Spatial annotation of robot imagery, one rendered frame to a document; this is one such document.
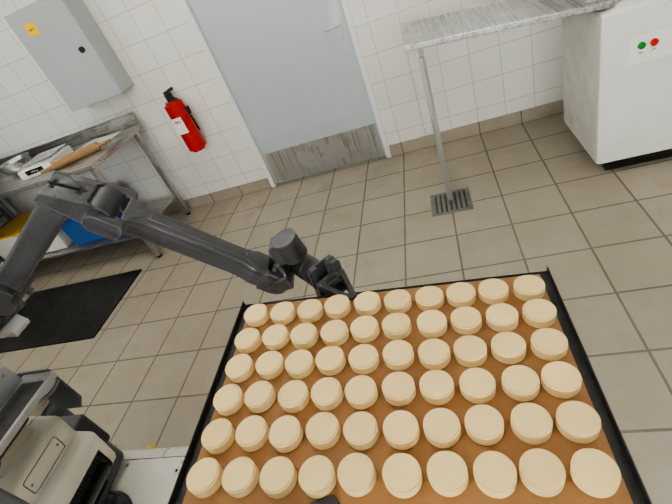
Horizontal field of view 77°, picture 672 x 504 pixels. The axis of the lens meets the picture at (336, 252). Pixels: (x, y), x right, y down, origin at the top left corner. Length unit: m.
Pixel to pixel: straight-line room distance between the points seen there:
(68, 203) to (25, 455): 0.70
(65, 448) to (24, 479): 0.12
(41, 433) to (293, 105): 2.79
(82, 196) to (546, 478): 0.85
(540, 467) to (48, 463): 1.15
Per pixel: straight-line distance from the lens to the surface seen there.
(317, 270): 0.87
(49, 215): 0.96
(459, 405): 0.67
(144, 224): 0.90
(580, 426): 0.64
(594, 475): 0.62
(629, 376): 1.88
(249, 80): 3.53
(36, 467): 1.37
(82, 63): 3.81
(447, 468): 0.61
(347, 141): 3.55
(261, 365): 0.77
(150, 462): 1.88
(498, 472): 0.60
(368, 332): 0.74
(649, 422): 1.79
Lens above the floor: 1.54
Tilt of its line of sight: 35 degrees down
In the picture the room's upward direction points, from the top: 24 degrees counter-clockwise
